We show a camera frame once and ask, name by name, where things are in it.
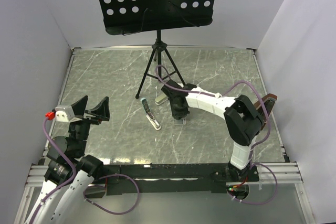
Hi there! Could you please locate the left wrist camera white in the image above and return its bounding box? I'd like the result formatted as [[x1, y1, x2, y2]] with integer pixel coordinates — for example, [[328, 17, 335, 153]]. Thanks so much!
[[45, 105, 78, 123]]

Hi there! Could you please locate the brown wooden metronome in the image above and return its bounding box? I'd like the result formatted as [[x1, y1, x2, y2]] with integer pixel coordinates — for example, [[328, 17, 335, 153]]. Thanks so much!
[[254, 93, 278, 129]]

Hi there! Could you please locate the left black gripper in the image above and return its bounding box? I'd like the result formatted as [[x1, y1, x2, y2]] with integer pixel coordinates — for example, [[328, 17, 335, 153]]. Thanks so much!
[[69, 95, 109, 156]]

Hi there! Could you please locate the aluminium rail frame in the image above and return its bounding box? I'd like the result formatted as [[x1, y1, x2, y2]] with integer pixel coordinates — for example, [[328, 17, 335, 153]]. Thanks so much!
[[26, 47, 316, 224]]

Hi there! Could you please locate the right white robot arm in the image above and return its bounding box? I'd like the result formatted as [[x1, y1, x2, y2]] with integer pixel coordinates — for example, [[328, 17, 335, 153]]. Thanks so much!
[[161, 80, 264, 181]]

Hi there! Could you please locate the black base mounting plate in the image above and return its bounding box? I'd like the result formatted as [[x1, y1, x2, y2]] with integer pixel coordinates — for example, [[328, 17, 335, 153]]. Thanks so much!
[[81, 162, 259, 196]]

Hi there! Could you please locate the black perforated music stand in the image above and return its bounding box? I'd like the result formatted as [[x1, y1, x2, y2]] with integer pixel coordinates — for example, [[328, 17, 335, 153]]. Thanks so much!
[[91, 0, 221, 99]]

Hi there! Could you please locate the light blue stapler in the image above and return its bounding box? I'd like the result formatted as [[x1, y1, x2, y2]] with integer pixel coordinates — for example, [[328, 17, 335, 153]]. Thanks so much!
[[140, 98, 161, 131]]

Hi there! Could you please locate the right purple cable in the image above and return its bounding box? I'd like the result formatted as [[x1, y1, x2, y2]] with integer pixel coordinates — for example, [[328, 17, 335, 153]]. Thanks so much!
[[155, 64, 271, 162]]

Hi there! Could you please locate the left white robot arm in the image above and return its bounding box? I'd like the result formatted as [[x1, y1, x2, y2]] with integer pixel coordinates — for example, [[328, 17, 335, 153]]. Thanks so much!
[[25, 96, 110, 223]]

